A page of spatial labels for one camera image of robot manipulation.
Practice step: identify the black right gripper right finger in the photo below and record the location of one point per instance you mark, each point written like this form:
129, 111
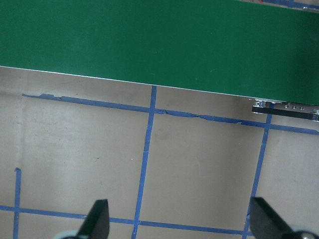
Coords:
265, 222

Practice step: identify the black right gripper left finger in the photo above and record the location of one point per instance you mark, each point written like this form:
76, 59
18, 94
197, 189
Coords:
97, 222

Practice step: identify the green conveyor belt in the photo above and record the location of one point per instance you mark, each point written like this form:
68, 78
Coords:
232, 47

